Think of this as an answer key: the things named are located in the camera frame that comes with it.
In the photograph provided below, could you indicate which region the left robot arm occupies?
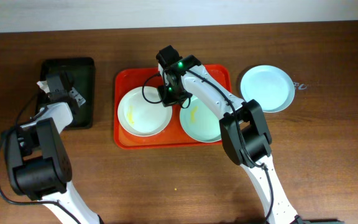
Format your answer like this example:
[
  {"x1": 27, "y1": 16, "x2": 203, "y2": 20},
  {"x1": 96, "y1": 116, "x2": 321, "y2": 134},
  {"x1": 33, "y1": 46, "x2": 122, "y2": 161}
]
[{"x1": 1, "y1": 72, "x2": 102, "y2": 223}]

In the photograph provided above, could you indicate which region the light blue plate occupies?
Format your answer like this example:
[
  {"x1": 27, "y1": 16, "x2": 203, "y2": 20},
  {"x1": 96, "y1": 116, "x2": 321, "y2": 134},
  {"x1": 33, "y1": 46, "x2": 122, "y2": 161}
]
[
  {"x1": 180, "y1": 96, "x2": 221, "y2": 142},
  {"x1": 239, "y1": 65, "x2": 295, "y2": 113}
]

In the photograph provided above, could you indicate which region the black plastic tray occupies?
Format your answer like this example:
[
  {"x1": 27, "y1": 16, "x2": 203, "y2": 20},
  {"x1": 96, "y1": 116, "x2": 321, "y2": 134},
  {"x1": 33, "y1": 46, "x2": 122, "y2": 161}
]
[{"x1": 35, "y1": 57, "x2": 96, "y2": 129}]

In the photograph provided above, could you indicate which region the white plate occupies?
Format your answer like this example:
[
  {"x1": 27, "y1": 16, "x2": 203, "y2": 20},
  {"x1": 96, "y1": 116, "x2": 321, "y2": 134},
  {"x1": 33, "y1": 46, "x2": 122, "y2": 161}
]
[{"x1": 117, "y1": 86, "x2": 173, "y2": 137}]

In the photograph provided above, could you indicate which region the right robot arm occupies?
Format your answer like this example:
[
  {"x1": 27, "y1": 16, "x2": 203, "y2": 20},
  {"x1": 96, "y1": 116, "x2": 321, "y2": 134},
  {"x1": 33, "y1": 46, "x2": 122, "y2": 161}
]
[{"x1": 156, "y1": 45, "x2": 304, "y2": 223}]

